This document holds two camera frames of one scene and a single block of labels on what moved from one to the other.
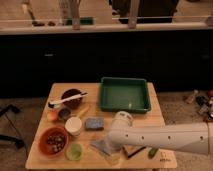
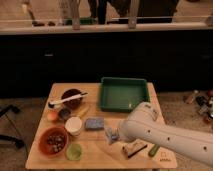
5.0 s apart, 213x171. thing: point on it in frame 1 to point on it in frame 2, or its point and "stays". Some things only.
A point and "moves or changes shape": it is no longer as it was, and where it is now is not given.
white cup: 73,125 stays
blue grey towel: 102,146 moves or changes shape
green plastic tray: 124,95 stays
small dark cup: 64,113 stays
